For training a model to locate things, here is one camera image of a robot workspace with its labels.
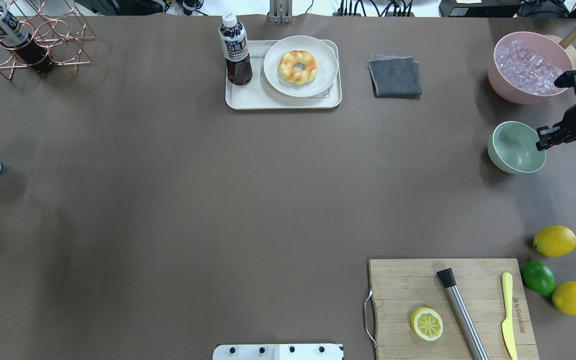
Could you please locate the green lime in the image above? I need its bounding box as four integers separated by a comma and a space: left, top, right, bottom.
521, 260, 556, 297

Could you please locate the grey folded cloth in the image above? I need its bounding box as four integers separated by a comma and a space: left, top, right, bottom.
368, 55, 423, 98

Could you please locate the wooden cutting board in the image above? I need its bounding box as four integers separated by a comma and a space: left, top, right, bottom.
368, 259, 540, 360

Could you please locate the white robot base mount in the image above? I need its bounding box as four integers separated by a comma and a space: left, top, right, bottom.
212, 342, 345, 360

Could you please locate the cream serving tray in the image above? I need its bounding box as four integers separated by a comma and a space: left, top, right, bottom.
225, 35, 343, 111

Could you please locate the braided ring bread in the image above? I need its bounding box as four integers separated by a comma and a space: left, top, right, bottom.
278, 50, 319, 85

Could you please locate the half lemon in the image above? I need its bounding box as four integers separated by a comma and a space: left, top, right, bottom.
410, 307, 444, 342

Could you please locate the yellow lemon far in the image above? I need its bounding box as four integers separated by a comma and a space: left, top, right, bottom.
550, 281, 576, 316

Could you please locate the yellow plastic knife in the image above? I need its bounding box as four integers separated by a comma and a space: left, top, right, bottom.
501, 272, 518, 360

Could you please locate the tea bottle in rack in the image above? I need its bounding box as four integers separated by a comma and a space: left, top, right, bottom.
0, 4, 54, 74

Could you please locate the white round plate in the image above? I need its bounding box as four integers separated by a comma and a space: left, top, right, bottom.
263, 35, 339, 98

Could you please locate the dark tea bottle on tray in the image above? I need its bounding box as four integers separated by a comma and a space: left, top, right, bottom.
218, 13, 253, 86

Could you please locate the yellow lemon near board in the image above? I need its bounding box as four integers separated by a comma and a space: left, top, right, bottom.
532, 225, 576, 257

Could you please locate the copper wire bottle rack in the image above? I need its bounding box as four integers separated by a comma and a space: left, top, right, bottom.
0, 0, 96, 81

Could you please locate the light green bowl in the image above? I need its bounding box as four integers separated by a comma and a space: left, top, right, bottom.
487, 121, 547, 174

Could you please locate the steel muddler black tip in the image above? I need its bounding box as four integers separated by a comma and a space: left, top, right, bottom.
436, 268, 489, 360

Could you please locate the pink bowl with ice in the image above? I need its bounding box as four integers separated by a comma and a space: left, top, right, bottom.
487, 31, 574, 105

